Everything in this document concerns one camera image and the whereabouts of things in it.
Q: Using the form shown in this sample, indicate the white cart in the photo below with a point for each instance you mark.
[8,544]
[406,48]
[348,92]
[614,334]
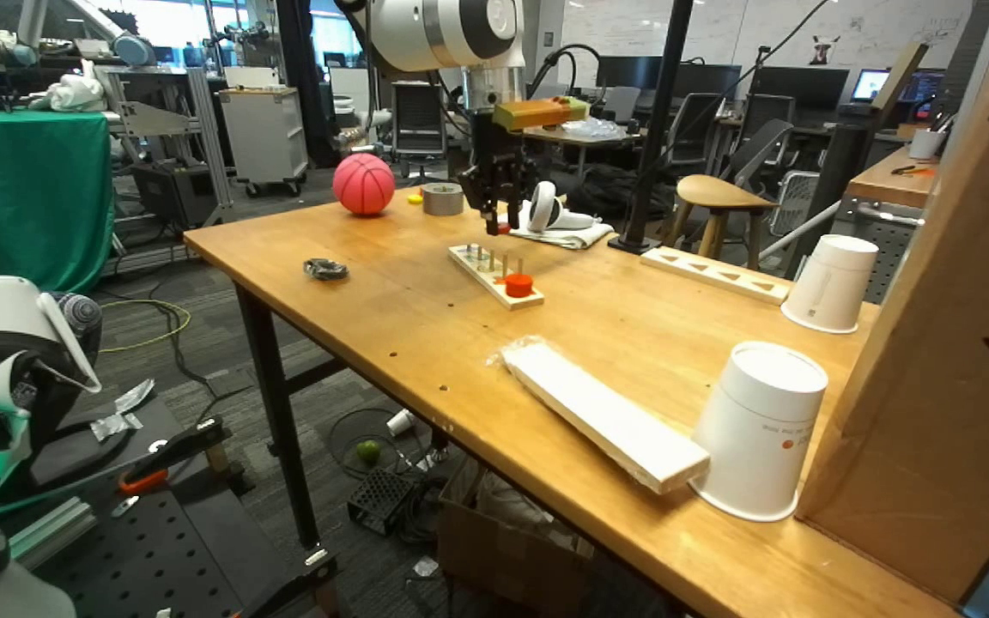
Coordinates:
[263,139]

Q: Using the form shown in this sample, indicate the pink basketball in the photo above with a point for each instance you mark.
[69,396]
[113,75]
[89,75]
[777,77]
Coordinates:
[364,187]

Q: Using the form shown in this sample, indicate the small white cup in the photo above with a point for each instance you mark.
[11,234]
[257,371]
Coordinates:
[926,143]

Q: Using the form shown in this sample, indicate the small wooden side desk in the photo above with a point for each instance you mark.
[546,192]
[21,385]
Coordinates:
[894,178]

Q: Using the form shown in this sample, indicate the green cloth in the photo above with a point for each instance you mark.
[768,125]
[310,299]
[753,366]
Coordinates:
[24,200]

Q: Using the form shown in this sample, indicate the white paper sheet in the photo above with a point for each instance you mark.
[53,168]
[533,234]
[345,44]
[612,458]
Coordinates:
[584,234]

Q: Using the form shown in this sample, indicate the white wooden plank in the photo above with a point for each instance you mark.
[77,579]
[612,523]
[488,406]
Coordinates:
[600,413]

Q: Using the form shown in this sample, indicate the wooden stool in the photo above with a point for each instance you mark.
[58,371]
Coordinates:
[722,192]

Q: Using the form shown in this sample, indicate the black perforated platform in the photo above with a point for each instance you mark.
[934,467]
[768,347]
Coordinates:
[172,550]

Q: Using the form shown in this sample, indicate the large cardboard box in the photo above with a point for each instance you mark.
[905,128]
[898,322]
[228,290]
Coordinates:
[953,344]

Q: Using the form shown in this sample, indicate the open cardboard box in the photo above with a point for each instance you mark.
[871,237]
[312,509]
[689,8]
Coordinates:
[512,561]

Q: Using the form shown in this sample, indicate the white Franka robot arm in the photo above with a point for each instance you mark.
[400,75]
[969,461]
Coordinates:
[438,35]

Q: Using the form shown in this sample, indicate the white paper cup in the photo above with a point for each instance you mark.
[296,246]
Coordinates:
[760,435]
[831,286]

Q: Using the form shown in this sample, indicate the red block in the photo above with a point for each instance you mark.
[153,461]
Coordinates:
[520,284]
[503,222]

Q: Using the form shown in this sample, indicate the black stand pole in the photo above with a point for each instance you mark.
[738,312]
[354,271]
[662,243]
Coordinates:
[657,125]

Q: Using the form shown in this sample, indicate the small green ball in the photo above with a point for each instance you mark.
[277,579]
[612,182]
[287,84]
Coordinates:
[368,452]

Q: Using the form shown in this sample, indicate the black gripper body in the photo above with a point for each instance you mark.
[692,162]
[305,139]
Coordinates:
[497,160]

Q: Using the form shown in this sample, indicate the wooden peg board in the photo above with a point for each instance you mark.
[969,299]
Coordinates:
[496,276]

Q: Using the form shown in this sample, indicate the wooden strip with holes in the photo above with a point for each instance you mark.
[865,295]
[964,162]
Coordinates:
[720,276]

